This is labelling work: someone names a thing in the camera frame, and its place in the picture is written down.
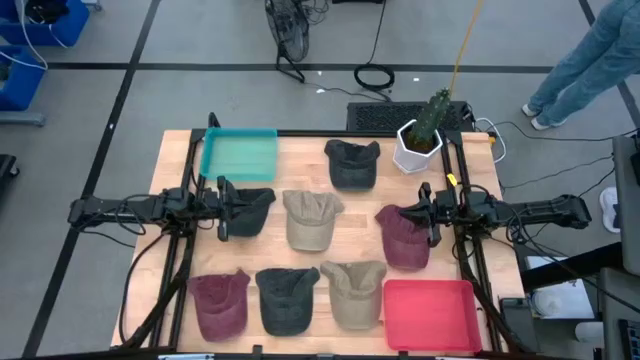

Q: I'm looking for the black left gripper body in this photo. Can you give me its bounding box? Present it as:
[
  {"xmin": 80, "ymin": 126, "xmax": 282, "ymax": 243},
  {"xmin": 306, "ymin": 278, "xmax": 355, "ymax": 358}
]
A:
[{"xmin": 202, "ymin": 175, "xmax": 237, "ymax": 243}]

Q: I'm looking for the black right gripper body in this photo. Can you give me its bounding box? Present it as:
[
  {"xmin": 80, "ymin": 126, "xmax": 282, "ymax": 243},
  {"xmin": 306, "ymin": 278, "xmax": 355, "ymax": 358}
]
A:
[{"xmin": 418, "ymin": 181, "xmax": 464, "ymax": 248}]

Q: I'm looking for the black baseball cap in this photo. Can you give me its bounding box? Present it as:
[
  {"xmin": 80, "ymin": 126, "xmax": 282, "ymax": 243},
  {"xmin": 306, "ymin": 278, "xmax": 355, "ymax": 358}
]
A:
[
  {"xmin": 323, "ymin": 138, "xmax": 381, "ymax": 192},
  {"xmin": 227, "ymin": 187, "xmax": 277, "ymax": 239},
  {"xmin": 254, "ymin": 266, "xmax": 321, "ymax": 337}
]

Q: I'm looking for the maroon baseball cap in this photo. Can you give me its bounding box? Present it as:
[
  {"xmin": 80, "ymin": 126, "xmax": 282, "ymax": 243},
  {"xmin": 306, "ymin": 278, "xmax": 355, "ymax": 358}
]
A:
[
  {"xmin": 186, "ymin": 269, "xmax": 252, "ymax": 344},
  {"xmin": 374, "ymin": 203, "xmax": 432, "ymax": 273}
]

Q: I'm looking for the beige baseball cap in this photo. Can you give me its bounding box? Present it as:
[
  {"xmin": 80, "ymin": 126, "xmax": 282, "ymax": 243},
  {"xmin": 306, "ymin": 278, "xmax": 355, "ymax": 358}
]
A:
[
  {"xmin": 319, "ymin": 259, "xmax": 389, "ymax": 331},
  {"xmin": 282, "ymin": 188, "xmax": 346, "ymax": 253}
]

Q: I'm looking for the white hexagonal plant pot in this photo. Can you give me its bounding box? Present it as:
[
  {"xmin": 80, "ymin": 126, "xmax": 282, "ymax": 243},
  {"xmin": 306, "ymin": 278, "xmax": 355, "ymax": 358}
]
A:
[{"xmin": 392, "ymin": 118, "xmax": 444, "ymax": 175}]

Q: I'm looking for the teal plastic tray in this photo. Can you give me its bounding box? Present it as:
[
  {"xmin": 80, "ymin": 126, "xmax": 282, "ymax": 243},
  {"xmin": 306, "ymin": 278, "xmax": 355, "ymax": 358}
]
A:
[{"xmin": 198, "ymin": 127, "xmax": 279, "ymax": 183}]

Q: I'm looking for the green cactus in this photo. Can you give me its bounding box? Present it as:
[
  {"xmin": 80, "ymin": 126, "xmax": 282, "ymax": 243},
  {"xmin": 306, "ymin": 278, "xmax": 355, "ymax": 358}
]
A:
[{"xmin": 408, "ymin": 87, "xmax": 452, "ymax": 146}]

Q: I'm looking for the red plastic tray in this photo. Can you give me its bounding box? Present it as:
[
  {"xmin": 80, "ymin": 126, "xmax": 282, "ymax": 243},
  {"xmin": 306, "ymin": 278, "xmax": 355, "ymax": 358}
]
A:
[{"xmin": 382, "ymin": 278, "xmax": 484, "ymax": 353}]

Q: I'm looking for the black perforated computer case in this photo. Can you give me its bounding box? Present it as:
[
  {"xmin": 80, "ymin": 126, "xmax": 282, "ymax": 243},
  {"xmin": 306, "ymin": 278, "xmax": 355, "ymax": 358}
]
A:
[{"xmin": 345, "ymin": 101, "xmax": 475, "ymax": 134}]

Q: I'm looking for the black flat device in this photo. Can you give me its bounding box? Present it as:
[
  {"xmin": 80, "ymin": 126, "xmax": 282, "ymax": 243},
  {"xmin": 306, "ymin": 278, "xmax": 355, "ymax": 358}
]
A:
[{"xmin": 499, "ymin": 297, "xmax": 526, "ymax": 326}]

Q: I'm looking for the black diagonal beam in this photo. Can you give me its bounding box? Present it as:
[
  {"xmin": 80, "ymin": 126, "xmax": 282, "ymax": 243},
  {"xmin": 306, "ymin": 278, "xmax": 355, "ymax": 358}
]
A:
[{"xmin": 519, "ymin": 242, "xmax": 624, "ymax": 292}]

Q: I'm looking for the clear plastic roll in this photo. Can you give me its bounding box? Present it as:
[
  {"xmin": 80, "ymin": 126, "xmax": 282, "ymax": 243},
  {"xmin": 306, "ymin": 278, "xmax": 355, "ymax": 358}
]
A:
[{"xmin": 530, "ymin": 289, "xmax": 564, "ymax": 317}]

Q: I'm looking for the white paper sheet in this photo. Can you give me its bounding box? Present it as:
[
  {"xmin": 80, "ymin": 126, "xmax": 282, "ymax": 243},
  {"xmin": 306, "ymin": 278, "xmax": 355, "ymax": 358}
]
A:
[{"xmin": 524, "ymin": 254, "xmax": 597, "ymax": 321}]

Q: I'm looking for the person's foot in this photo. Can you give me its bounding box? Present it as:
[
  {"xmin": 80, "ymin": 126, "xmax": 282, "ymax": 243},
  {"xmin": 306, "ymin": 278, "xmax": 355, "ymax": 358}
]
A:
[{"xmin": 598, "ymin": 186, "xmax": 622, "ymax": 235}]

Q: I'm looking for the grey desk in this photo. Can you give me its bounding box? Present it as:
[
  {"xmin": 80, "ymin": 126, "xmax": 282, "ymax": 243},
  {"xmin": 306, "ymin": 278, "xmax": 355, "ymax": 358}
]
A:
[{"xmin": 612, "ymin": 133, "xmax": 640, "ymax": 277}]

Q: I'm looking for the black floor fan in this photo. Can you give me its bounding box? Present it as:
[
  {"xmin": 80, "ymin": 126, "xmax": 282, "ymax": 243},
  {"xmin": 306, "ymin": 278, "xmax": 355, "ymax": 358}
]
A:
[{"xmin": 263, "ymin": 0, "xmax": 311, "ymax": 84}]

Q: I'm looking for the white cup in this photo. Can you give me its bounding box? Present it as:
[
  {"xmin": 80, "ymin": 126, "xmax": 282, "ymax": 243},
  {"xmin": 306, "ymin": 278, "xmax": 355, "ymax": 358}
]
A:
[{"xmin": 574, "ymin": 321, "xmax": 606, "ymax": 347}]

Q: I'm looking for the grey cabinet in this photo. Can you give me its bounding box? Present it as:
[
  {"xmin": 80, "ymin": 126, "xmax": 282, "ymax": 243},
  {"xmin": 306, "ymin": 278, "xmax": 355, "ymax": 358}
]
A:
[{"xmin": 597, "ymin": 267, "xmax": 640, "ymax": 360}]

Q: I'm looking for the person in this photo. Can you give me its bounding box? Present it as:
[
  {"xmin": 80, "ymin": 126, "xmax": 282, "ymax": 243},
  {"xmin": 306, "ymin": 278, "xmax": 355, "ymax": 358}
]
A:
[{"xmin": 521, "ymin": 0, "xmax": 640, "ymax": 132}]

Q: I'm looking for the dark keyboard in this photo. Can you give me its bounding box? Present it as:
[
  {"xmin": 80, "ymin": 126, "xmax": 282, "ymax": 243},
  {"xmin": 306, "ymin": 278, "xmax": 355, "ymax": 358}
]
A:
[{"xmin": 618, "ymin": 318, "xmax": 640, "ymax": 360}]

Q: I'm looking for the large blue bin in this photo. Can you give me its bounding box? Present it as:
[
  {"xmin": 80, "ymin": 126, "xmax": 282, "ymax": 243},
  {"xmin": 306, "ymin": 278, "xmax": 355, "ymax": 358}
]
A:
[{"xmin": 0, "ymin": 0, "xmax": 91, "ymax": 49}]

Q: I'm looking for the small blue bin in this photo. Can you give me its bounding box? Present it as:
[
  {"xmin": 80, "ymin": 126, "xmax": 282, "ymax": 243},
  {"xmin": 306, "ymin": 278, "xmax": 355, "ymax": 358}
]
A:
[{"xmin": 0, "ymin": 45, "xmax": 47, "ymax": 112}]

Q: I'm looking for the black item in bin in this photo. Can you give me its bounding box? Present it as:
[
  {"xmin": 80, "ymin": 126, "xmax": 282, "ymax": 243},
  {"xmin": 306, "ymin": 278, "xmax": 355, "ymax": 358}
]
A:
[{"xmin": 23, "ymin": 0, "xmax": 71, "ymax": 25}]

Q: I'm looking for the white looped cable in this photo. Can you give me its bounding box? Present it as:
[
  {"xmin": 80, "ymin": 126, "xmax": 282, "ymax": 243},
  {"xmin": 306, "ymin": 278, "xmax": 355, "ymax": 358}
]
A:
[{"xmin": 474, "ymin": 117, "xmax": 508, "ymax": 165}]

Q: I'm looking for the black metal table frame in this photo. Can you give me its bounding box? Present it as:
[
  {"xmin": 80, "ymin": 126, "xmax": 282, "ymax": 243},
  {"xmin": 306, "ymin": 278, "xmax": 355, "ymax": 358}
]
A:
[{"xmin": 117, "ymin": 112, "xmax": 531, "ymax": 359}]

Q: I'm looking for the wavy black floor cable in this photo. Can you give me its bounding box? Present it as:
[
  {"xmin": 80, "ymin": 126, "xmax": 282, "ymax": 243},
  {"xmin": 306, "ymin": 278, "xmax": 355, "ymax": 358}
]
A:
[{"xmin": 499, "ymin": 155, "xmax": 616, "ymax": 191}]

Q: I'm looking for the long black floor cable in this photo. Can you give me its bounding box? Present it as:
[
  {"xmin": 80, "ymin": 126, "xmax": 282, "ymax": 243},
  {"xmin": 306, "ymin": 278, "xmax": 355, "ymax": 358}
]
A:
[{"xmin": 487, "ymin": 121, "xmax": 640, "ymax": 144}]

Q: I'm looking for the yellow hanging strap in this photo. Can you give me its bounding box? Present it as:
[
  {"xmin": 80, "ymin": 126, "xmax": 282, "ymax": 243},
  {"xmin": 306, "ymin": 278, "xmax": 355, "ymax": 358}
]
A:
[{"xmin": 448, "ymin": 0, "xmax": 485, "ymax": 99}]

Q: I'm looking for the thick black table cable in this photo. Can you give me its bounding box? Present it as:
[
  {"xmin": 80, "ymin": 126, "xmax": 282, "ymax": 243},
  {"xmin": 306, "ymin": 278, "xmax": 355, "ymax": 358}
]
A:
[{"xmin": 118, "ymin": 232, "xmax": 174, "ymax": 346}]

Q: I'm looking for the coiled black cable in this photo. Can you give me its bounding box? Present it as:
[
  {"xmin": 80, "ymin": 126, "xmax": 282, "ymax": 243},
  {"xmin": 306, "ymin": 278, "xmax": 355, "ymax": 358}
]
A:
[{"xmin": 353, "ymin": 63, "xmax": 396, "ymax": 93}]

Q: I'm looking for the straight black floor cable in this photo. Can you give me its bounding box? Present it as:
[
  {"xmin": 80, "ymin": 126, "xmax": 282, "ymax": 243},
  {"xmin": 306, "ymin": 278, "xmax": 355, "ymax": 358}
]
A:
[{"xmin": 367, "ymin": 0, "xmax": 387, "ymax": 66}]

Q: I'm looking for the grey base plate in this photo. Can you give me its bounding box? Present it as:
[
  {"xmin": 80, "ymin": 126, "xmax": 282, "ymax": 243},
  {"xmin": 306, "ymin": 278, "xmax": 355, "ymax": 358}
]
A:
[{"xmin": 0, "ymin": 110, "xmax": 47, "ymax": 127}]

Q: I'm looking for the white thin cable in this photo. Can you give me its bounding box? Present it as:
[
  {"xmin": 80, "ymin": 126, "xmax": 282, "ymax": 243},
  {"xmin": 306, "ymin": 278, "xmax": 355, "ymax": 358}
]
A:
[{"xmin": 14, "ymin": 0, "xmax": 69, "ymax": 71}]

